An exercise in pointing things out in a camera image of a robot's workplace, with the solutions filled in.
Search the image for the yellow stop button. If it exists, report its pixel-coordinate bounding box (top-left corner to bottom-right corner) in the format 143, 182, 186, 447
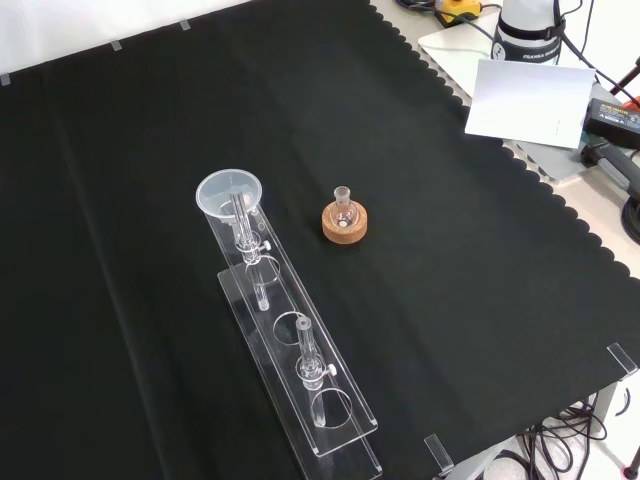
433, 0, 484, 27

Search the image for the clear cloth clip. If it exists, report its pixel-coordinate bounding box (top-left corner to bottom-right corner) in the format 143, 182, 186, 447
423, 433, 455, 472
606, 343, 640, 375

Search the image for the pale base board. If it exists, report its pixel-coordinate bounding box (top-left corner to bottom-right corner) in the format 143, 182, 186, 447
417, 18, 601, 182

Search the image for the clear plastic funnel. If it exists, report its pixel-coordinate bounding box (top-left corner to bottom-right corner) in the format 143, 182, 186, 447
194, 169, 265, 236

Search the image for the black cable bundle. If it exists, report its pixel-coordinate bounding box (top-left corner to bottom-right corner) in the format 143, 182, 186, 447
517, 392, 640, 480

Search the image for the clear acrylic funnel stand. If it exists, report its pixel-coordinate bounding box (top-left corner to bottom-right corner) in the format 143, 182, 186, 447
198, 191, 385, 480

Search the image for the brown cork ring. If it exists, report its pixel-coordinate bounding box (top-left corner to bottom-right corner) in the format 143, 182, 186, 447
321, 199, 370, 247

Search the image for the black power adapter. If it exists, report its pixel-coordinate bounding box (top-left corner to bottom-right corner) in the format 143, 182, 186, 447
583, 97, 640, 150

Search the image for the white paper card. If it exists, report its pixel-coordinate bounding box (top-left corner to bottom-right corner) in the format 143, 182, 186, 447
464, 58, 598, 150

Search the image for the black and grey clamp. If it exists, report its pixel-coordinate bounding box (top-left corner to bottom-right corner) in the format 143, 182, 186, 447
578, 141, 640, 202

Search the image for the small glass round-bottom flask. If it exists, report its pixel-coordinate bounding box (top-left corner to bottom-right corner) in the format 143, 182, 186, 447
332, 186, 358, 231

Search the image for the black table cloth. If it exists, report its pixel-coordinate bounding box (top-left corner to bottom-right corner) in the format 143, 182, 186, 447
0, 0, 640, 480

